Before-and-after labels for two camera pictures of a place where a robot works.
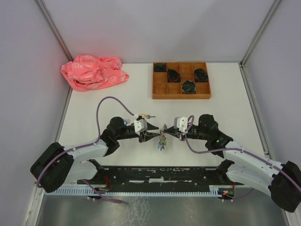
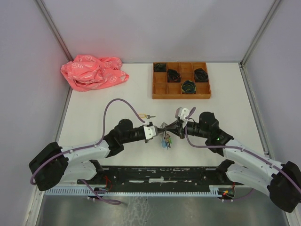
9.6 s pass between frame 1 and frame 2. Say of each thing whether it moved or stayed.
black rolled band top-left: stayed
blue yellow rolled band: stayed
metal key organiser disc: moved
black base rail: stayed
